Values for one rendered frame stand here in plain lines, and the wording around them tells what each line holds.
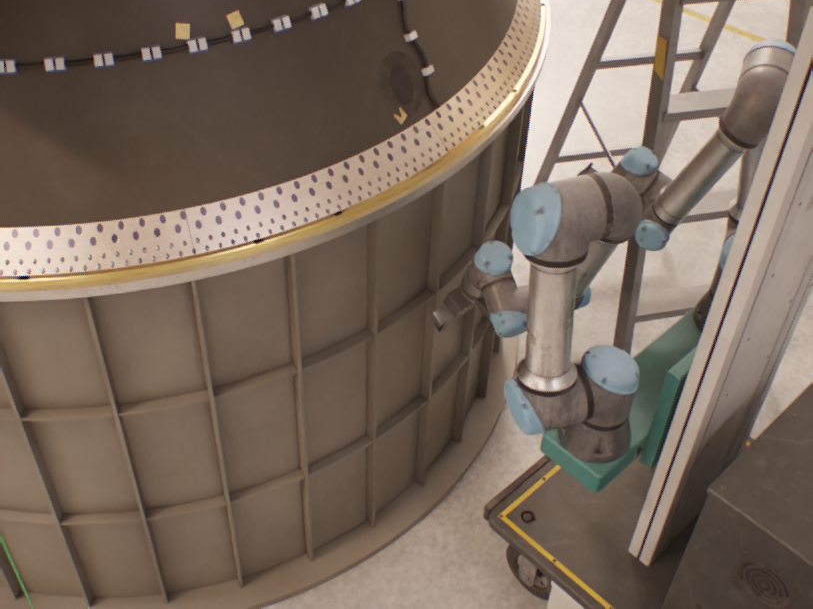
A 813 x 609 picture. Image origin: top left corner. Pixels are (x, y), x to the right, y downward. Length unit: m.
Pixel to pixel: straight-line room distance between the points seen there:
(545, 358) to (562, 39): 3.18
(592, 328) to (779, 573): 1.56
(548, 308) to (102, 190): 0.82
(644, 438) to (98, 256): 1.17
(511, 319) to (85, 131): 0.89
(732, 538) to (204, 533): 1.24
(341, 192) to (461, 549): 1.24
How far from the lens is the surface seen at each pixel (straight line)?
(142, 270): 1.86
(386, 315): 2.28
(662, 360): 2.38
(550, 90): 4.55
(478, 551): 2.85
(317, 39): 1.95
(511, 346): 3.29
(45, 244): 1.90
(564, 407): 1.97
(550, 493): 2.58
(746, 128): 2.15
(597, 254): 1.93
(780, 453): 2.12
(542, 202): 1.71
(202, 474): 2.39
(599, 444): 2.13
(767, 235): 1.77
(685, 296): 3.17
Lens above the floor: 2.41
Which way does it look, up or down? 44 degrees down
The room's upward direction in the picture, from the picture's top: 2 degrees clockwise
